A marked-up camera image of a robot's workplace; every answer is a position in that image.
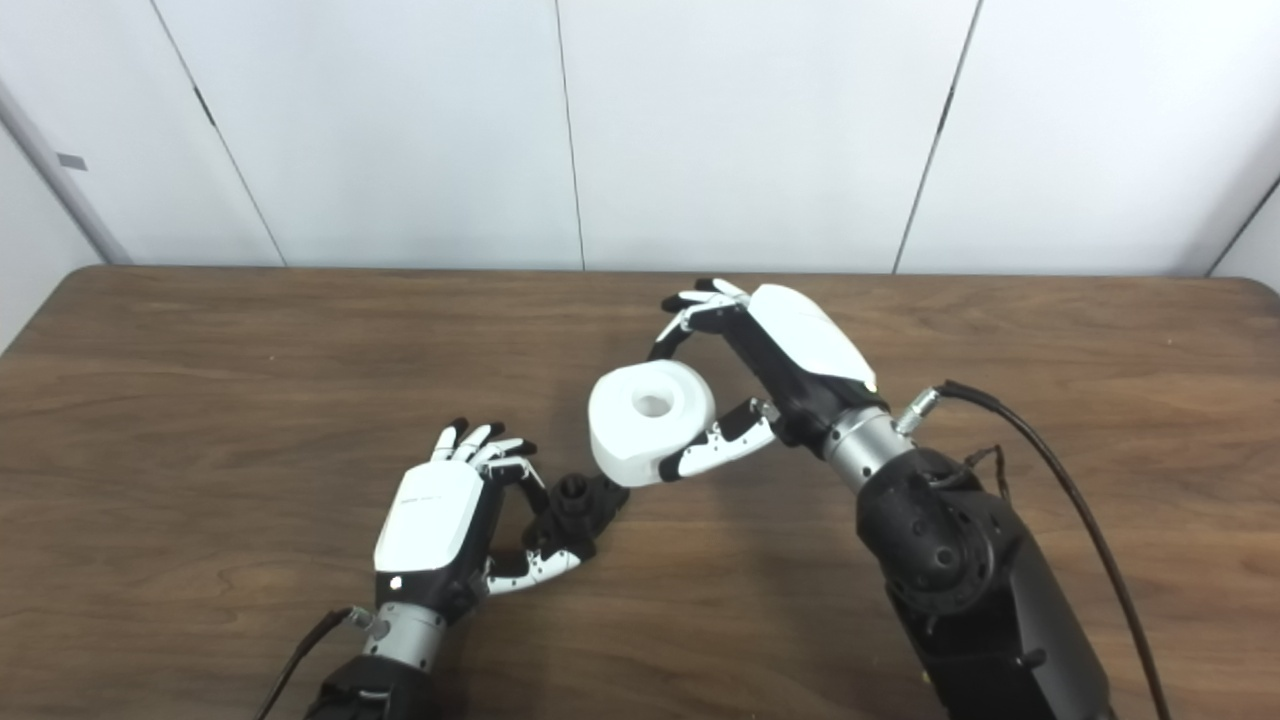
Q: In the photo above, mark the gray corner post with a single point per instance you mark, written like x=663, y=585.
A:
x=60, y=170

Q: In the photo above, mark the black plastic holder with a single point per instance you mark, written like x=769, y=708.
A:
x=575, y=515

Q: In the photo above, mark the round white plastic piece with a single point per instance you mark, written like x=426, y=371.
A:
x=625, y=440

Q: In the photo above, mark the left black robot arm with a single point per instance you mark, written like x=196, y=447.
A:
x=395, y=660

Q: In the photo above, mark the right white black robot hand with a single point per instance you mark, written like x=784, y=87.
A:
x=800, y=340

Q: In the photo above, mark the small gray wall tag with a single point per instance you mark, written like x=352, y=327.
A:
x=72, y=161

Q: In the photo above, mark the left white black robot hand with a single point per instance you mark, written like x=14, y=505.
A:
x=425, y=520

